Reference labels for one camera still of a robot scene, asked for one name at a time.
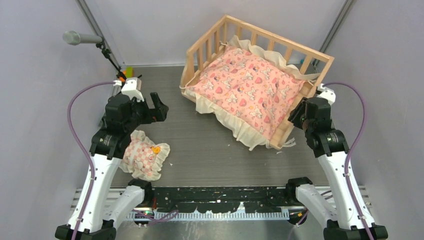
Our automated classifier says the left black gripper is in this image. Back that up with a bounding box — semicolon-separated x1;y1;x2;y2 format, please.
125;92;168;133

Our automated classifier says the pink printed cushion with ties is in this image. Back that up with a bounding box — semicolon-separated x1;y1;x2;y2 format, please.
181;36;318;150

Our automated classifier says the wooden slatted pet bed frame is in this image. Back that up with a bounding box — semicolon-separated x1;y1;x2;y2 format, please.
179;14;335;151

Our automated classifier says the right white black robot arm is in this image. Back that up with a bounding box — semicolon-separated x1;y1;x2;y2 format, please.
285;97;389;240

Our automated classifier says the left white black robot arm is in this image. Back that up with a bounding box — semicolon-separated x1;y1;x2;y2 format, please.
55;92;169;240

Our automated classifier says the small checkered ruffled pillow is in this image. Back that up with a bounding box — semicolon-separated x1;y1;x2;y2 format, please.
119;130;171;182

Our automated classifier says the orange green toy ball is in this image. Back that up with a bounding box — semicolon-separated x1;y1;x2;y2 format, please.
121;66;134;78

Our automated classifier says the silver microphone on tripod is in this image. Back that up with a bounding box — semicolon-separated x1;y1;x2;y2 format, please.
62;30;127;82

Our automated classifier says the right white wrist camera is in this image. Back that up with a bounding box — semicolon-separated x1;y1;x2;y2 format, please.
315;83;336;106

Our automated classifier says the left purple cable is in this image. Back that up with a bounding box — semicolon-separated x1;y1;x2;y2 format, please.
67;81;180;240

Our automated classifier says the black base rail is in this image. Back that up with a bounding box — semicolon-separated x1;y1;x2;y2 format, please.
144;186;303;214

